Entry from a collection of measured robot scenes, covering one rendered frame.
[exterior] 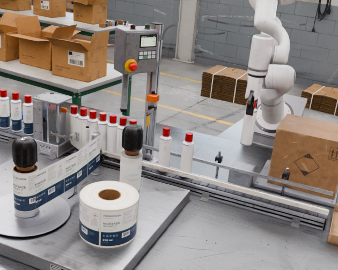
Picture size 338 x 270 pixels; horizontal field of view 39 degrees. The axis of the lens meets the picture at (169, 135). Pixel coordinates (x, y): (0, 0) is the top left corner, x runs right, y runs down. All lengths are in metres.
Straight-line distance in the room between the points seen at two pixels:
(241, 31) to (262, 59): 5.69
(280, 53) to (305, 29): 5.38
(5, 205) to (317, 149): 1.28
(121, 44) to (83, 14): 4.29
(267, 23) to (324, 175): 0.70
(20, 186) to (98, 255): 0.37
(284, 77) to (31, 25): 2.57
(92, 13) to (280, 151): 4.44
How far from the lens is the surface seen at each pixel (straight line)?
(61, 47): 3.81
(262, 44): 1.97
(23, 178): 1.70
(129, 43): 2.06
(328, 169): 2.16
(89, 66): 3.71
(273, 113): 2.57
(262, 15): 2.08
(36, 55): 4.11
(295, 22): 7.39
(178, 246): 1.75
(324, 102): 6.30
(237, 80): 6.06
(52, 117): 2.21
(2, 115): 2.54
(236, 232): 1.87
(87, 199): 1.61
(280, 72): 2.35
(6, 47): 4.28
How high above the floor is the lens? 1.84
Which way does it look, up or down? 22 degrees down
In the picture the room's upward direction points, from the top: 5 degrees clockwise
